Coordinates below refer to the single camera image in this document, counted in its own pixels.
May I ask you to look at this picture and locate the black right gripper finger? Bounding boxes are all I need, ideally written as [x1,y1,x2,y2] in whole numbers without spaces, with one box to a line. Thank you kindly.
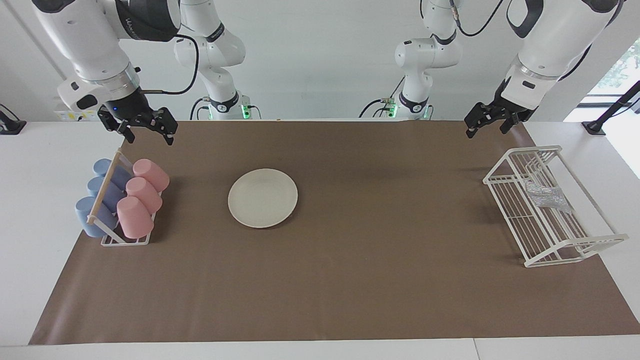
[131,107,178,146]
[98,109,136,143]

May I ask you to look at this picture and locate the cream round plate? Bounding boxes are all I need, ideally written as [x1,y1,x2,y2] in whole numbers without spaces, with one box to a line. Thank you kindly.
[228,168,299,229]

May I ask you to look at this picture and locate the blue plastic cup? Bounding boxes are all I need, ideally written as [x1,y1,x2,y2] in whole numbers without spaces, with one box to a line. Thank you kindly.
[75,196,118,238]
[93,158,132,190]
[87,176,126,211]

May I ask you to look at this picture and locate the pink plastic cup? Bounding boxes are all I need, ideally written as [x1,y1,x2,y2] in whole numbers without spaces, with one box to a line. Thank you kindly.
[132,158,170,193]
[116,196,155,239]
[125,177,163,215]

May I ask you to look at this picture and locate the brown table mat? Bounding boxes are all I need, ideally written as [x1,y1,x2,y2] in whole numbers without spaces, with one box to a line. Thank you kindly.
[28,120,640,346]

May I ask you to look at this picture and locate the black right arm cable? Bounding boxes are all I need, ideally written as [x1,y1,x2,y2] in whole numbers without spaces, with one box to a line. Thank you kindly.
[140,32,200,96]

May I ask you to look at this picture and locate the white wall power strip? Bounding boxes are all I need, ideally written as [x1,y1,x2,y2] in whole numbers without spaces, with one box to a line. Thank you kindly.
[54,109,101,122]

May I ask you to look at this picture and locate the black clamp mount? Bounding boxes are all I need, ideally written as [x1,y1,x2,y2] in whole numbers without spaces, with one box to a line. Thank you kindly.
[0,103,27,136]

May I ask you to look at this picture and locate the white wire dish rack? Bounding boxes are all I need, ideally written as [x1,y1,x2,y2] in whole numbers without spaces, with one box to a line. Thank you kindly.
[482,145,630,268]

